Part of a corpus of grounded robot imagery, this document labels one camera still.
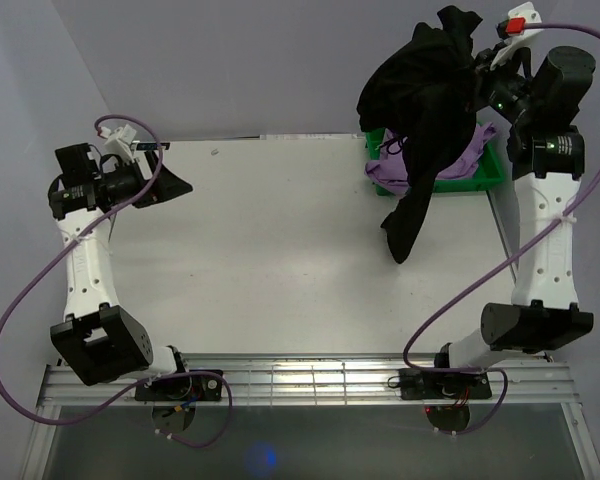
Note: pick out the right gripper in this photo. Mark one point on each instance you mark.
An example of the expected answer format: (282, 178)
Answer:
(483, 73)

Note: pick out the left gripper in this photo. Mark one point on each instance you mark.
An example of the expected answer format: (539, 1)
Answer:
(165, 186)

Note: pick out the black trousers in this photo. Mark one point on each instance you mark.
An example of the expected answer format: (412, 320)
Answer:
(424, 93)

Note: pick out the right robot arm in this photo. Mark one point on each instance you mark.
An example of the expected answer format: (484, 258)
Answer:
(547, 155)

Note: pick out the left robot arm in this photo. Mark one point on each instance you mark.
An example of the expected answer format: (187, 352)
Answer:
(98, 338)

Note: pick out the blue label sticker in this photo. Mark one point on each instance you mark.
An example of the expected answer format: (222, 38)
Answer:
(148, 146)

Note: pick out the green plastic bin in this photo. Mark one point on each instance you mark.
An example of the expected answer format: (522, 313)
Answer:
(478, 168)

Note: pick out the papers behind table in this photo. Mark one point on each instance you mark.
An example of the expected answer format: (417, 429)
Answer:
(311, 136)

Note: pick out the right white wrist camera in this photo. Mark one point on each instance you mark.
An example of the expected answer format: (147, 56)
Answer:
(521, 27)

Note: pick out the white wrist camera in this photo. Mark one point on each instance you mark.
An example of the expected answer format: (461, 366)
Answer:
(119, 142)
(521, 27)

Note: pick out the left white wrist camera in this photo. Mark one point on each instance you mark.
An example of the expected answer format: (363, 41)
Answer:
(119, 142)

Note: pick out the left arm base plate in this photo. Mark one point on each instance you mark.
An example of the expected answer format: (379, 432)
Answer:
(206, 387)

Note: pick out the aluminium frame rail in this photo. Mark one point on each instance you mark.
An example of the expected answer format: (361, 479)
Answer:
(365, 380)

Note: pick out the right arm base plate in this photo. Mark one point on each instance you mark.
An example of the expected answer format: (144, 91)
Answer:
(416, 384)

